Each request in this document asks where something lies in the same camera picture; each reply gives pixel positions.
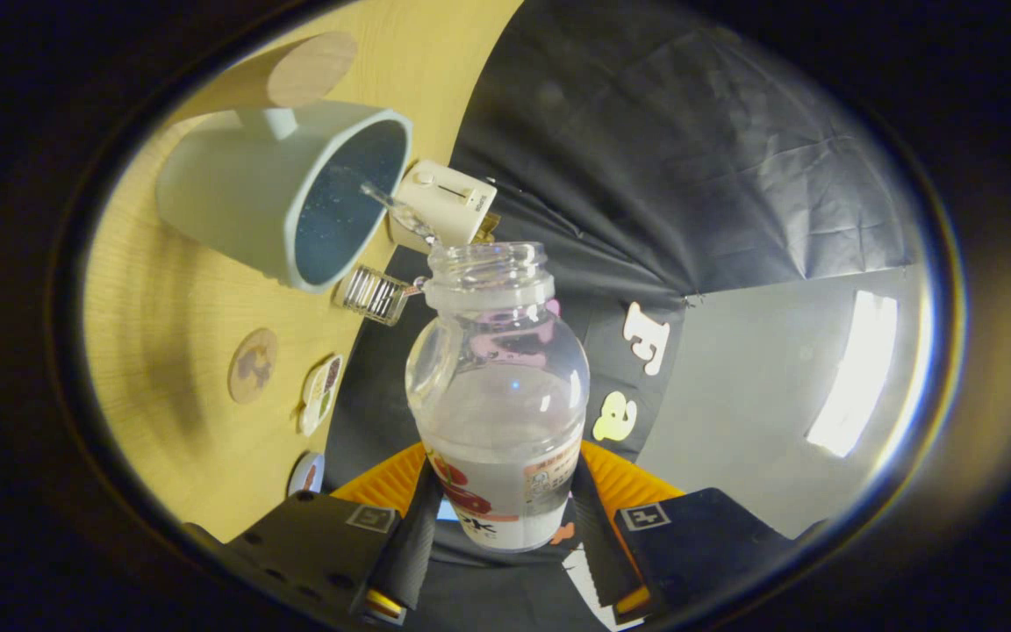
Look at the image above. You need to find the clear juice bottle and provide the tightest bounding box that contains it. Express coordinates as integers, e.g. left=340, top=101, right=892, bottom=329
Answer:
left=405, top=241, right=592, bottom=552

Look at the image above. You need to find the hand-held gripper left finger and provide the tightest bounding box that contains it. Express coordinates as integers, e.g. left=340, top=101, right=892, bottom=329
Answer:
left=185, top=442, right=443, bottom=626

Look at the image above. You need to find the pale green cup wooden handle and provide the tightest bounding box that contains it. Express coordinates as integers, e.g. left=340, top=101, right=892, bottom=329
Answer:
left=155, top=32, right=414, bottom=294

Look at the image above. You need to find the round cork coaster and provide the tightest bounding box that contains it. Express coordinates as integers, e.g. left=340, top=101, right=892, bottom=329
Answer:
left=227, top=327, right=279, bottom=406

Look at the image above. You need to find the ceiling light panel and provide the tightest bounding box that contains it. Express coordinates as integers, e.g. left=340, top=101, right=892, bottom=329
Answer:
left=806, top=290, right=899, bottom=459

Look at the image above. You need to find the ribbed clear glass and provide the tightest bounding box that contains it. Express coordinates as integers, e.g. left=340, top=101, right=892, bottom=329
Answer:
left=333, top=265, right=411, bottom=327

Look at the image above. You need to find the white toaster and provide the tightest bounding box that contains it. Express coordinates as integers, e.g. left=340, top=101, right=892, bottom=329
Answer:
left=389, top=159, right=499, bottom=255

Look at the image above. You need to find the wooden table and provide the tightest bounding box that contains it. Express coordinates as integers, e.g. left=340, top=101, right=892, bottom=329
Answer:
left=84, top=0, right=524, bottom=543

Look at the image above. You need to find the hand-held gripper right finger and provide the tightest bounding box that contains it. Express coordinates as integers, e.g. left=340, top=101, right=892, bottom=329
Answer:
left=569, top=439, right=827, bottom=624

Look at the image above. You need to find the light blue plate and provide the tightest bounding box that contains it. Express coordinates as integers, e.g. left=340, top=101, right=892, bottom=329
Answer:
left=288, top=451, right=326, bottom=497

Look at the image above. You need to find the white divided dish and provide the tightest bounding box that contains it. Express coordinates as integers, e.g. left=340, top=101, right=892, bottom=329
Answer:
left=298, top=353, right=345, bottom=438

